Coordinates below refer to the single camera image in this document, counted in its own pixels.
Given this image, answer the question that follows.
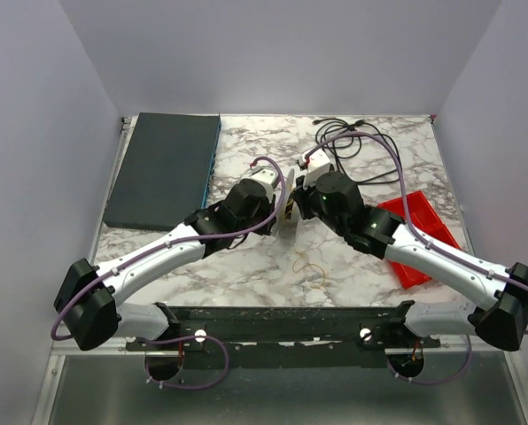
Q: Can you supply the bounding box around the black USB cable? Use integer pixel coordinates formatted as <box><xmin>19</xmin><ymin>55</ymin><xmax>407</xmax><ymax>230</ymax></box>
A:
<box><xmin>312</xmin><ymin>117</ymin><xmax>402</xmax><ymax>186</ymax></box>

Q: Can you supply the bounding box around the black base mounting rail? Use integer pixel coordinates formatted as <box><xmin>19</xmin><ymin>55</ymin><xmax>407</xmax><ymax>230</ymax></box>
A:
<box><xmin>126</xmin><ymin>305</ymin><xmax>482</xmax><ymax>371</ymax></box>

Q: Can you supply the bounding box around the red plastic bin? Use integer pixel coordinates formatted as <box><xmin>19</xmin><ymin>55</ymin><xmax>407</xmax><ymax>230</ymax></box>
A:
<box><xmin>384</xmin><ymin>190</ymin><xmax>460</xmax><ymax>290</ymax></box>

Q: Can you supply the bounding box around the grey cable spool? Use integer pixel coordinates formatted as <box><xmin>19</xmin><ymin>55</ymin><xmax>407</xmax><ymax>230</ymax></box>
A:
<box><xmin>271</xmin><ymin>168</ymin><xmax>300</xmax><ymax>236</ymax></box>

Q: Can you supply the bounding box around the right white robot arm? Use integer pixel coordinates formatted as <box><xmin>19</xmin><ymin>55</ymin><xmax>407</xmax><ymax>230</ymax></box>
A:
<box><xmin>293</xmin><ymin>171</ymin><xmax>528</xmax><ymax>352</ymax></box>

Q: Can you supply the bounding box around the aluminium frame rail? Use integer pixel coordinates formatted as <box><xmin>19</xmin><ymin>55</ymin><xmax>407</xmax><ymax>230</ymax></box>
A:
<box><xmin>50</xmin><ymin>338</ymin><xmax>135</xmax><ymax>355</ymax></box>

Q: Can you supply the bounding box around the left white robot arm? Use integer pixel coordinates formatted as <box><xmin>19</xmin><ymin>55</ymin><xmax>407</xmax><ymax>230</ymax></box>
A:
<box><xmin>50</xmin><ymin>177</ymin><xmax>288</xmax><ymax>351</ymax></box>

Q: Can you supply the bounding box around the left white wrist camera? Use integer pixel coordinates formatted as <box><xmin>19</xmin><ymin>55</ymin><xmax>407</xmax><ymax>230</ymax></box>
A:
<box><xmin>249</xmin><ymin>166</ymin><xmax>279</xmax><ymax>201</ymax></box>

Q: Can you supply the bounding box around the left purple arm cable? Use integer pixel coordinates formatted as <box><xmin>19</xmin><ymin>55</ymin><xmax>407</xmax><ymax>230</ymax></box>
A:
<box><xmin>50</xmin><ymin>156</ymin><xmax>285</xmax><ymax>342</ymax></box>

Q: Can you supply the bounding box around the yellow wire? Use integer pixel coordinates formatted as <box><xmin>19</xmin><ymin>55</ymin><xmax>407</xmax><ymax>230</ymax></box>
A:
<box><xmin>281</xmin><ymin>212</ymin><xmax>330</xmax><ymax>289</ymax></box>

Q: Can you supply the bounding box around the dark grey network switch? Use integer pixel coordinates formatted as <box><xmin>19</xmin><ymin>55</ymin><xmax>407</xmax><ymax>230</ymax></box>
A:
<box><xmin>103</xmin><ymin>112</ymin><xmax>221</xmax><ymax>231</ymax></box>

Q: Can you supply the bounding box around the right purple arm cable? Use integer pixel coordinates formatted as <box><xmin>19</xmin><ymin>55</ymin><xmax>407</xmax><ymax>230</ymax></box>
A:
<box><xmin>303</xmin><ymin>130</ymin><xmax>528</xmax><ymax>334</ymax></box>

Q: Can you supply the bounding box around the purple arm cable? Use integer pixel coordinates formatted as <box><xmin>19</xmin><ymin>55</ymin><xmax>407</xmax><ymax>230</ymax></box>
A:
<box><xmin>303</xmin><ymin>130</ymin><xmax>528</xmax><ymax>334</ymax></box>
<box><xmin>50</xmin><ymin>156</ymin><xmax>285</xmax><ymax>342</ymax></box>

